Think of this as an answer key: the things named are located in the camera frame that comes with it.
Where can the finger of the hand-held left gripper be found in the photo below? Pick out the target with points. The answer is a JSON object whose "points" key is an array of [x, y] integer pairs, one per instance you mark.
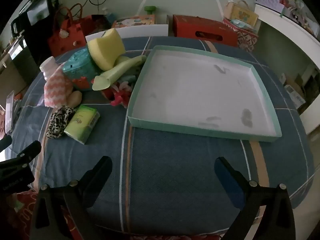
{"points": [[5, 142], [28, 152]]}

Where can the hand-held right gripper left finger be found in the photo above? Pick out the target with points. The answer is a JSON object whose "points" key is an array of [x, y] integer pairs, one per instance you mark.
{"points": [[103, 170]]}

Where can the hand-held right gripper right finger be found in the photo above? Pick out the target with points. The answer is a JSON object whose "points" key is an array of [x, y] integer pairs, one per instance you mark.
{"points": [[226, 180]]}

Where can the pink white chevron cloth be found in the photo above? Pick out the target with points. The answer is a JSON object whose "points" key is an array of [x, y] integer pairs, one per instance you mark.
{"points": [[56, 90]]}

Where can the clear plastic tray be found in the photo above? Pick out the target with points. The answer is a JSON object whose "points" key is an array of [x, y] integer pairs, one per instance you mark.
{"points": [[200, 92]]}

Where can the teal wet wipes pack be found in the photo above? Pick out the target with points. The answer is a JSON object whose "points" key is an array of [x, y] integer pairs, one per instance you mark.
{"points": [[80, 67]]}

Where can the beige soft pad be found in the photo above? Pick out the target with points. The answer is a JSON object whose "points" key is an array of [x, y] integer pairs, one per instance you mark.
{"points": [[75, 98]]}

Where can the red floral bedspread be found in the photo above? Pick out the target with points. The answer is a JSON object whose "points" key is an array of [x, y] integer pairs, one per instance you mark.
{"points": [[22, 215]]}

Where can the leopard print scrunchie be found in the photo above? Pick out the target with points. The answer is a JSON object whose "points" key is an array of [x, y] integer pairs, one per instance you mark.
{"points": [[60, 121]]}

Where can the green sponge block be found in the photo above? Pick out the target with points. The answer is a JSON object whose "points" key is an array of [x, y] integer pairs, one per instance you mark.
{"points": [[81, 123]]}

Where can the blue plaid bedsheet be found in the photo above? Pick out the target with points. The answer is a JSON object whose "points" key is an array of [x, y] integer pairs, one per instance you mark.
{"points": [[175, 175]]}

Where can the white plastic bottle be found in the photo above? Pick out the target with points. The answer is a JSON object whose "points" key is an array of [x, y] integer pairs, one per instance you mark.
{"points": [[48, 65]]}

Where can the light green cloth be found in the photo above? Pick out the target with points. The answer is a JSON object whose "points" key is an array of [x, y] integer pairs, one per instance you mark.
{"points": [[117, 70]]}

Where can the cardboard boxes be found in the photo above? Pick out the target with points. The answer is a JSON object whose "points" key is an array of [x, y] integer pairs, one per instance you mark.
{"points": [[295, 90]]}

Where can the yellow sponge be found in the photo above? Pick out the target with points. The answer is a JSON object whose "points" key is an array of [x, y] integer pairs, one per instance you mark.
{"points": [[105, 47]]}

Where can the red felt tote bag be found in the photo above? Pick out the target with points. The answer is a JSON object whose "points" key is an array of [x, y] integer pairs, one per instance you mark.
{"points": [[66, 35]]}

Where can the black monitor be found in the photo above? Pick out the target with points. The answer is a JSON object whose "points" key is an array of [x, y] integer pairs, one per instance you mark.
{"points": [[37, 12]]}

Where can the patterned paper bag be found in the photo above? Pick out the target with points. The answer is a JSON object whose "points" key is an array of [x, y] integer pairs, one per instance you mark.
{"points": [[246, 38]]}

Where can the orange picture box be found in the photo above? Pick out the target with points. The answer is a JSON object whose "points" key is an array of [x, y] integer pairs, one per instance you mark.
{"points": [[132, 21]]}

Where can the teal pump bottle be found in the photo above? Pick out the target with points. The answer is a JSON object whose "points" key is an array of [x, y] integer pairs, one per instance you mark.
{"points": [[108, 17]]}

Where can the red cardboard box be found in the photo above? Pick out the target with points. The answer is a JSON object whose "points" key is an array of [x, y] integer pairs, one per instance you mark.
{"points": [[200, 28]]}

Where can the white curved desk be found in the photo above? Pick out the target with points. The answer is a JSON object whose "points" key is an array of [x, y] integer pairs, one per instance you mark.
{"points": [[287, 26]]}

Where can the green knob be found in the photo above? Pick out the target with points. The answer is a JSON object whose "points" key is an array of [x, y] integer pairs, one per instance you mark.
{"points": [[149, 9]]}

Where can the yellow gift bag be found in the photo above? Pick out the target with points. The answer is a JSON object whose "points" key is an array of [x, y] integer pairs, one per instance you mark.
{"points": [[243, 13]]}

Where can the colourful stationery pile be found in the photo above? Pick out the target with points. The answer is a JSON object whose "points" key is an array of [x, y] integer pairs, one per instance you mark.
{"points": [[297, 7]]}

